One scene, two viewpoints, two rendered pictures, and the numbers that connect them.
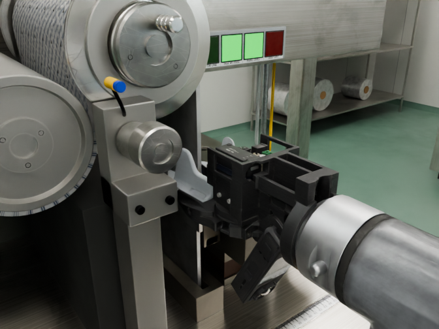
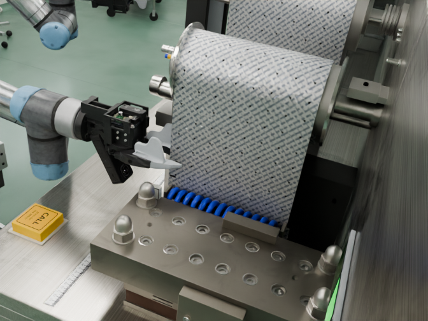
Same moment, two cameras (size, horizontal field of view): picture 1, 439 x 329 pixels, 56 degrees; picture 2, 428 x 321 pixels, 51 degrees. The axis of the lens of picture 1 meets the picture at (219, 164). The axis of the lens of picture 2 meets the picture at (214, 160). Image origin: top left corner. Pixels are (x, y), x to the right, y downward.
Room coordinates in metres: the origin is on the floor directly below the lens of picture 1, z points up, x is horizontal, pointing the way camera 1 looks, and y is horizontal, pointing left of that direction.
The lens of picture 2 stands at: (1.04, -0.31, 1.54)
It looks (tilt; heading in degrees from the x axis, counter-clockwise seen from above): 33 degrees down; 144
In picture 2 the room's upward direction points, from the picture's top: 8 degrees clockwise
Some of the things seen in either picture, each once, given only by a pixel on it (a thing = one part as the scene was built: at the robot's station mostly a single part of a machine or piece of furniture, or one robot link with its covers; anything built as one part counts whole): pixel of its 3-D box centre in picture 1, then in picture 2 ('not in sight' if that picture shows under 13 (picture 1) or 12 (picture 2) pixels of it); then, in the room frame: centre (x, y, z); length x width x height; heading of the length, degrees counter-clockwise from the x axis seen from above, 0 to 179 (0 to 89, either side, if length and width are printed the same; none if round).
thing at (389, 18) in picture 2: not in sight; (384, 19); (0.48, 0.45, 1.34); 0.07 x 0.07 x 0.07; 37
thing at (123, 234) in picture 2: not in sight; (123, 227); (0.54, -0.11, 1.05); 0.04 x 0.04 x 0.04
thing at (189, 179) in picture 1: (185, 172); (170, 138); (0.41, 0.04, 1.11); 0.09 x 0.03 x 0.06; 46
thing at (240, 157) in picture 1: (271, 198); (113, 127); (0.34, -0.05, 1.12); 0.12 x 0.08 x 0.09; 37
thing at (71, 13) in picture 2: not in sight; (63, 21); (-0.34, 0.05, 1.10); 0.11 x 0.08 x 0.11; 155
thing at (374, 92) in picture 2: not in sight; (368, 90); (0.64, 0.25, 1.28); 0.06 x 0.05 x 0.02; 37
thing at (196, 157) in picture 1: (150, 136); (231, 166); (0.53, 0.09, 1.11); 0.23 x 0.01 x 0.18; 37
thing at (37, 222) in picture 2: not in sight; (38, 221); (0.31, -0.20, 0.91); 0.07 x 0.07 x 0.02; 37
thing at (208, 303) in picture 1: (157, 252); not in sight; (0.54, 0.10, 0.92); 0.28 x 0.04 x 0.04; 37
